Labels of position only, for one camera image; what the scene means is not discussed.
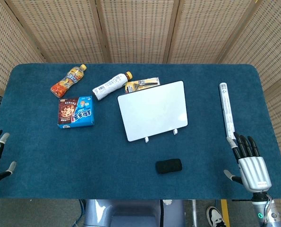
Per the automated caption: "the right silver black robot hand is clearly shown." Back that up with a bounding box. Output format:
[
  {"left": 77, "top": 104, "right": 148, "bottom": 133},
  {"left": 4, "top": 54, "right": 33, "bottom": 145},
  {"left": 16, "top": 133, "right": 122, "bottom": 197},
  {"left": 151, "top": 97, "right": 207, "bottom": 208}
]
[{"left": 223, "top": 131, "right": 272, "bottom": 192}]

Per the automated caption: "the black felt board eraser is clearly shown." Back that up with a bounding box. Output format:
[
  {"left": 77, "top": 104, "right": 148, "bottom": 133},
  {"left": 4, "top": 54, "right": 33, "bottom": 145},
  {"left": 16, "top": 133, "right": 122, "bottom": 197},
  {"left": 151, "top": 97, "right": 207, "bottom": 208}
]
[{"left": 155, "top": 158, "right": 183, "bottom": 175}]

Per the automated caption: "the white board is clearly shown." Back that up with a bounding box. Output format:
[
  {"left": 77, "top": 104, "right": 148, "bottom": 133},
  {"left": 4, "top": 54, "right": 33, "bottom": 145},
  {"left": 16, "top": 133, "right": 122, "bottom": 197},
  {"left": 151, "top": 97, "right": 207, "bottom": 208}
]
[{"left": 117, "top": 80, "right": 188, "bottom": 142}]

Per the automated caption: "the black white sneaker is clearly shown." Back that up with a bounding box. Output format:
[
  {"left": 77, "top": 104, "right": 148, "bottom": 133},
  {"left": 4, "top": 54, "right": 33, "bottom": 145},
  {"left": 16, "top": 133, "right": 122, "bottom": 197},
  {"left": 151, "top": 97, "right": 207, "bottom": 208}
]
[{"left": 205, "top": 206, "right": 226, "bottom": 227}]

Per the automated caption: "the silver white wrapped tube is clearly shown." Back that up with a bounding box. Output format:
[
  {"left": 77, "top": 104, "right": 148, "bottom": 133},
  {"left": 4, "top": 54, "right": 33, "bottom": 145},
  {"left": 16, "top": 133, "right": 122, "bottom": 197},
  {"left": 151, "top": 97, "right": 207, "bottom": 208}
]
[{"left": 219, "top": 82, "right": 237, "bottom": 139}]

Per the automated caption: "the white table leg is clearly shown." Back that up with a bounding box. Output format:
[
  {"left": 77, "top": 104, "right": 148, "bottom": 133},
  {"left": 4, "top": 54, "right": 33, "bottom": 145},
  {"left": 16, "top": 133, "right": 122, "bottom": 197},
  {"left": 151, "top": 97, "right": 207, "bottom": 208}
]
[{"left": 191, "top": 200, "right": 198, "bottom": 227}]

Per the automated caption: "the blue carpet table cover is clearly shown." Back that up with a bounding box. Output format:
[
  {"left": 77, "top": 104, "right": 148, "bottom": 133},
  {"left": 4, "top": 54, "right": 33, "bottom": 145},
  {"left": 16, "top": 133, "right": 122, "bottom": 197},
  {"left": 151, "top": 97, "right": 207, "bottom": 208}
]
[{"left": 0, "top": 63, "right": 281, "bottom": 201}]

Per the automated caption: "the blue cookie box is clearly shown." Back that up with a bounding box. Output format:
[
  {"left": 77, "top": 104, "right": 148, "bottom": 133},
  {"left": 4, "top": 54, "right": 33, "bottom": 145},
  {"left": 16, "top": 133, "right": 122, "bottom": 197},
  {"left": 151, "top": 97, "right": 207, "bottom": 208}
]
[{"left": 58, "top": 95, "right": 95, "bottom": 130}]

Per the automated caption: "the orange iced tea bottle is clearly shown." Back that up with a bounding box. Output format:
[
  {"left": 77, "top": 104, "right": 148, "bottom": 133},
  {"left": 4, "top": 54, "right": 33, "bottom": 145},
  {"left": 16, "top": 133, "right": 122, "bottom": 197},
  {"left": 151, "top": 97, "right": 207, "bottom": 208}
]
[{"left": 50, "top": 64, "right": 87, "bottom": 98}]

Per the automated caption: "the blue-grey robot torso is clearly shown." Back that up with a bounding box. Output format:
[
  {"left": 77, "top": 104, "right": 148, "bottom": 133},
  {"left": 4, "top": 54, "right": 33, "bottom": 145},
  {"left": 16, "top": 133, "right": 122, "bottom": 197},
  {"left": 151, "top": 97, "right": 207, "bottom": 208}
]
[{"left": 83, "top": 199, "right": 186, "bottom": 227}]

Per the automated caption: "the white label yellow cap bottle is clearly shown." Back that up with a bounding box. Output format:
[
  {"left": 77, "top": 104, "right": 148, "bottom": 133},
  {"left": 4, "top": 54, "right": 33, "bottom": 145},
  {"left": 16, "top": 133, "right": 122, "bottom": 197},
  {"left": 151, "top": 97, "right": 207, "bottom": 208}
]
[{"left": 92, "top": 71, "right": 133, "bottom": 102}]

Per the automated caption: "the yellow carded metal tool pack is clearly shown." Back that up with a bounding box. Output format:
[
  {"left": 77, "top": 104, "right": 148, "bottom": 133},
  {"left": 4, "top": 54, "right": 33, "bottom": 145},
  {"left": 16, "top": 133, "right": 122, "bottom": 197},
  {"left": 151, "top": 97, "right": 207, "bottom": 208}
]
[{"left": 124, "top": 77, "right": 160, "bottom": 94}]

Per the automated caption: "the woven wooden folding screen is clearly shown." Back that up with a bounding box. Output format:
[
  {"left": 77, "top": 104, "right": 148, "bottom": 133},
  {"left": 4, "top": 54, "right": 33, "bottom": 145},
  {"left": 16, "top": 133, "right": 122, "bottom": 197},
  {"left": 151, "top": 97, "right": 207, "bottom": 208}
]
[{"left": 0, "top": 0, "right": 281, "bottom": 227}]

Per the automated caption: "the thin blue cable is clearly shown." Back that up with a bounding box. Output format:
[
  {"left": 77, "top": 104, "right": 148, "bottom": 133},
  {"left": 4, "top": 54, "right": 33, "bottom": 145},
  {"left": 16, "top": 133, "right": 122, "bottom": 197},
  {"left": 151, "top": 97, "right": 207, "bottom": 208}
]
[{"left": 74, "top": 200, "right": 85, "bottom": 227}]

